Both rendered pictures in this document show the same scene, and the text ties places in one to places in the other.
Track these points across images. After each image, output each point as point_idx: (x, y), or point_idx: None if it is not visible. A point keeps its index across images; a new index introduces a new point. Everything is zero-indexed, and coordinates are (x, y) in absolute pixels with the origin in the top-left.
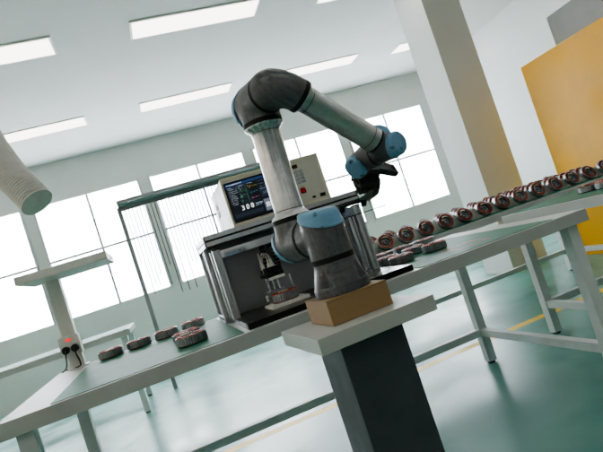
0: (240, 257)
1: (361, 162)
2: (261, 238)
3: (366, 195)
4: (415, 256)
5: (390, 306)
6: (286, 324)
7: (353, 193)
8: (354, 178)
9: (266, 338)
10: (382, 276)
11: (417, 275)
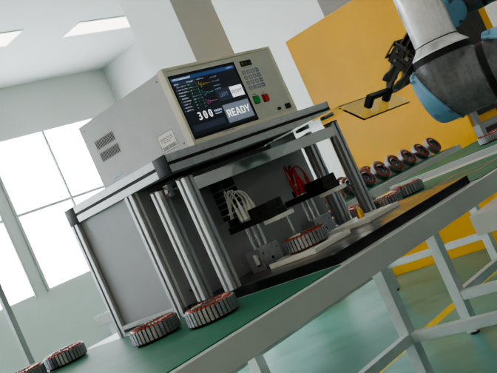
0: (185, 206)
1: (463, 1)
2: (239, 160)
3: (402, 79)
4: None
5: None
6: (387, 248)
7: (324, 105)
8: (398, 50)
9: (371, 270)
10: (447, 189)
11: (484, 186)
